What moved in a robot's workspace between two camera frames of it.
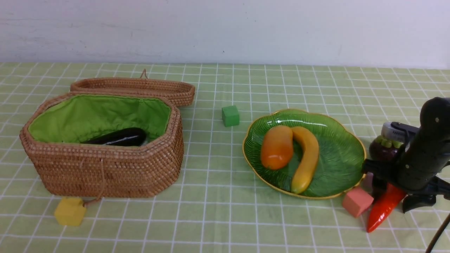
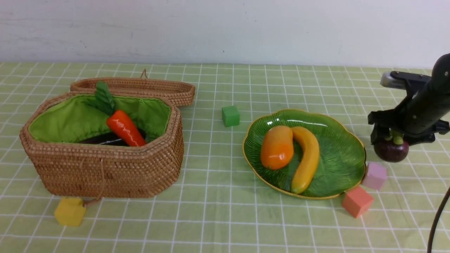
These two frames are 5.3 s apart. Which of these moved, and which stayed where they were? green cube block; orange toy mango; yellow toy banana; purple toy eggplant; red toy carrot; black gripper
Moved: black gripper; red toy carrot
Stayed: orange toy mango; purple toy eggplant; yellow toy banana; green cube block
